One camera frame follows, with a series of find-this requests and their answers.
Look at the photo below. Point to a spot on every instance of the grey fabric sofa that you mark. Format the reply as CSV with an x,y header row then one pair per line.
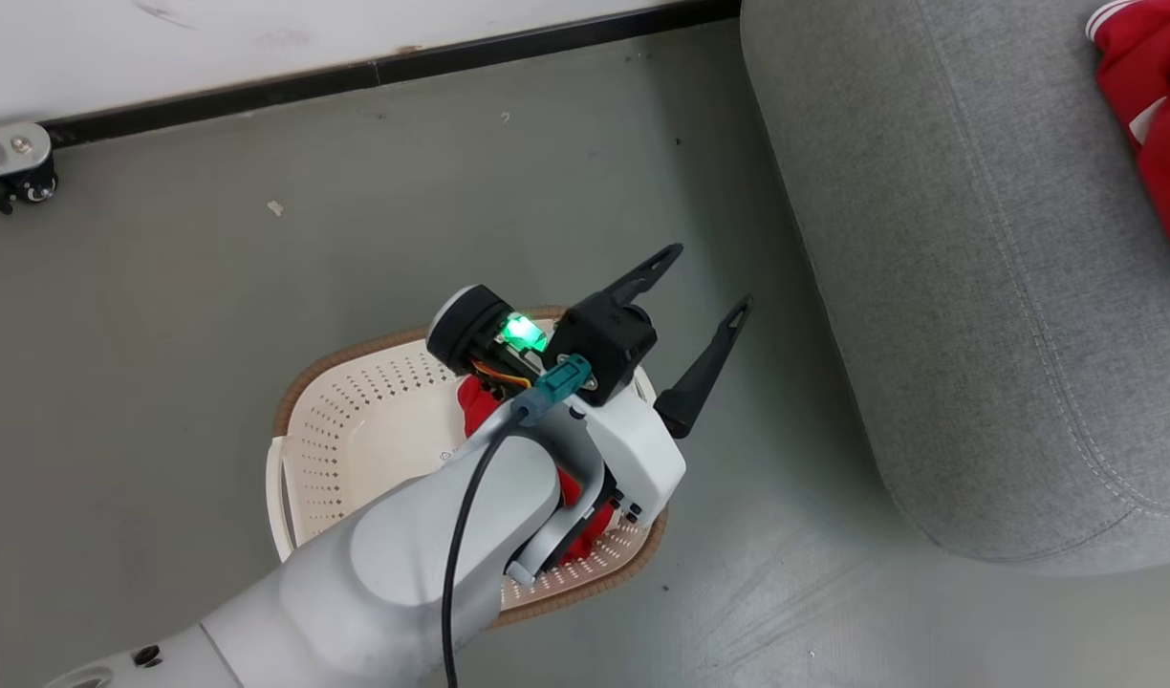
x,y
977,287

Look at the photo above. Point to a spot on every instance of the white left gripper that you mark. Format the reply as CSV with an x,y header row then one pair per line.
x,y
638,454

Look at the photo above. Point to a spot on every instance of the red garment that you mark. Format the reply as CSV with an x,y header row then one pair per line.
x,y
475,406
1159,143

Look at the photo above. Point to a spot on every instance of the black caster wheel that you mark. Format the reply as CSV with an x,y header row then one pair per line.
x,y
31,186

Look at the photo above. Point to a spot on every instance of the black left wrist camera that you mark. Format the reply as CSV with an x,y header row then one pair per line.
x,y
599,339

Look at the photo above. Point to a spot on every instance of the cream perforated laundry basket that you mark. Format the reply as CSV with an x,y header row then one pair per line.
x,y
375,430

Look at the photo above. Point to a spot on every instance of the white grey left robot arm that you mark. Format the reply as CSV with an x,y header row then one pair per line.
x,y
375,573

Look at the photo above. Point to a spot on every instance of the black baseboard strip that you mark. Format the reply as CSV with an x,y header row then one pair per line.
x,y
356,75

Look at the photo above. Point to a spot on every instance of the grey metal partition foot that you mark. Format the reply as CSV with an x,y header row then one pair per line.
x,y
2,153

